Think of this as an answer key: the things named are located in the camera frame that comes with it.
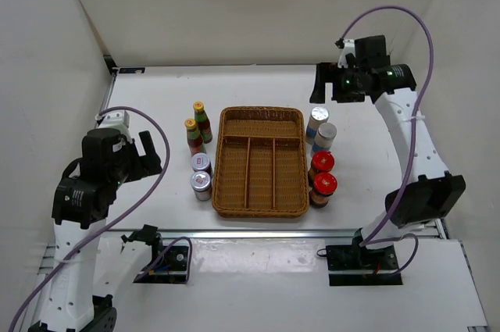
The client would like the blue label shaker front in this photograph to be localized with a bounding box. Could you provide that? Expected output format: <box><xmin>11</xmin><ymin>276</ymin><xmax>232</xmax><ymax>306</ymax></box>
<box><xmin>311</xmin><ymin>123</ymin><xmax>338</xmax><ymax>156</ymax></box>

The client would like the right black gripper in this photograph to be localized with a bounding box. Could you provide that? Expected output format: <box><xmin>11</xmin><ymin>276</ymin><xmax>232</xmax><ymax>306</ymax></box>
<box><xmin>309</xmin><ymin>63</ymin><xmax>366</xmax><ymax>105</ymax></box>

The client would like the silver lid jar front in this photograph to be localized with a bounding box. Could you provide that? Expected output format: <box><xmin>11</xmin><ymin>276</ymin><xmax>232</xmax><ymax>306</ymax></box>
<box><xmin>190</xmin><ymin>171</ymin><xmax>212</xmax><ymax>201</ymax></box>

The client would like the red lid jar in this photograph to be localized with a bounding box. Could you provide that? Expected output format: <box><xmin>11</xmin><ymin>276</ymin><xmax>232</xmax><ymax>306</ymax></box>
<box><xmin>309</xmin><ymin>172</ymin><xmax>338</xmax><ymax>208</ymax></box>
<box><xmin>308</xmin><ymin>151</ymin><xmax>335</xmax><ymax>186</ymax></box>

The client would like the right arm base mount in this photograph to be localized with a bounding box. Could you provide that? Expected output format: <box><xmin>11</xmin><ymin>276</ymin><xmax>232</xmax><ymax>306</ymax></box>
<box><xmin>316</xmin><ymin>245</ymin><xmax>403</xmax><ymax>287</ymax></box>

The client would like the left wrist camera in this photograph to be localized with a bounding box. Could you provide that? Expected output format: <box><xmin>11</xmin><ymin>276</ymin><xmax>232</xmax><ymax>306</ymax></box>
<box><xmin>95</xmin><ymin>110</ymin><xmax>130</xmax><ymax>130</ymax></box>

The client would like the blue label sticker left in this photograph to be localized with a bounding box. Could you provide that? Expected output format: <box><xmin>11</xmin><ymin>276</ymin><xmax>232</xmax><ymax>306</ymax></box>
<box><xmin>118</xmin><ymin>67</ymin><xmax>145</xmax><ymax>74</ymax></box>

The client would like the blue label shaker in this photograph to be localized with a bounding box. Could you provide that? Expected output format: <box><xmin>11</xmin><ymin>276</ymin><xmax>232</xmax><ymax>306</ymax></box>
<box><xmin>311</xmin><ymin>123</ymin><xmax>338</xmax><ymax>156</ymax></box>
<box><xmin>305</xmin><ymin>106</ymin><xmax>329</xmax><ymax>145</ymax></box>

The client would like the aluminium frame rail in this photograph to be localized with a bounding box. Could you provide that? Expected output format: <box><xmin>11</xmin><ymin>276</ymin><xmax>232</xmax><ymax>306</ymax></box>
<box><xmin>102</xmin><ymin>224</ymin><xmax>447</xmax><ymax>239</ymax></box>

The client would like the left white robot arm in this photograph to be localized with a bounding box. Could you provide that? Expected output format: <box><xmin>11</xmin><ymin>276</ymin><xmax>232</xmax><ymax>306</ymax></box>
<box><xmin>30</xmin><ymin>125</ymin><xmax>168</xmax><ymax>331</ymax></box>

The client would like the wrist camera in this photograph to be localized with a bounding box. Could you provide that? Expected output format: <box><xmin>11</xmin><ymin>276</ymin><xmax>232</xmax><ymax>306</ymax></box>
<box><xmin>95</xmin><ymin>110</ymin><xmax>130</xmax><ymax>130</ymax></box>
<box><xmin>335</xmin><ymin>37</ymin><xmax>355</xmax><ymax>69</ymax></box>

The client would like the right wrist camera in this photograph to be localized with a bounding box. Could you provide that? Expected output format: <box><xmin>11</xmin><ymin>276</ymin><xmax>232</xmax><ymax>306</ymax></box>
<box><xmin>335</xmin><ymin>37</ymin><xmax>355</xmax><ymax>69</ymax></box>

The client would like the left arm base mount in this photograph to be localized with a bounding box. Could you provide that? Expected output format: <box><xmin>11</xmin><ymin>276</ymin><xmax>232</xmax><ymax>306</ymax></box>
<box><xmin>120</xmin><ymin>224</ymin><xmax>193</xmax><ymax>284</ymax></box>

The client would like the green cap sauce bottle front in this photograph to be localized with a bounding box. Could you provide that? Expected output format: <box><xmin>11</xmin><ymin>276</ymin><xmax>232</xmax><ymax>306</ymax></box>
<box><xmin>184</xmin><ymin>118</ymin><xmax>206</xmax><ymax>155</ymax></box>

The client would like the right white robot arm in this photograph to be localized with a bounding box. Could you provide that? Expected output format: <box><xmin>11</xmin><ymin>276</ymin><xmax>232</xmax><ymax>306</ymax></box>
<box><xmin>309</xmin><ymin>35</ymin><xmax>466</xmax><ymax>270</ymax></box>

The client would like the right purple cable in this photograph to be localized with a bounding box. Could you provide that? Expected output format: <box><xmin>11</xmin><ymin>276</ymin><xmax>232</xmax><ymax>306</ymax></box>
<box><xmin>341</xmin><ymin>5</ymin><xmax>435</xmax><ymax>273</ymax></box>

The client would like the wicker divided tray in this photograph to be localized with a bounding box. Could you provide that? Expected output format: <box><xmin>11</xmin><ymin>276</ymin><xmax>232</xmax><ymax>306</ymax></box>
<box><xmin>212</xmin><ymin>106</ymin><xmax>309</xmax><ymax>219</ymax></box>

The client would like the silver lid jar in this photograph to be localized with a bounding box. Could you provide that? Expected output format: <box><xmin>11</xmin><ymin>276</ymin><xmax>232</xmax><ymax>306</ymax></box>
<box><xmin>190</xmin><ymin>171</ymin><xmax>212</xmax><ymax>201</ymax></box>
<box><xmin>191</xmin><ymin>152</ymin><xmax>213</xmax><ymax>175</ymax></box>

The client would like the red lid jar front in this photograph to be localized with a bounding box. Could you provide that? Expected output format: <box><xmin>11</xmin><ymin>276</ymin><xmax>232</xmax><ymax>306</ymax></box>
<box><xmin>309</xmin><ymin>172</ymin><xmax>338</xmax><ymax>208</ymax></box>

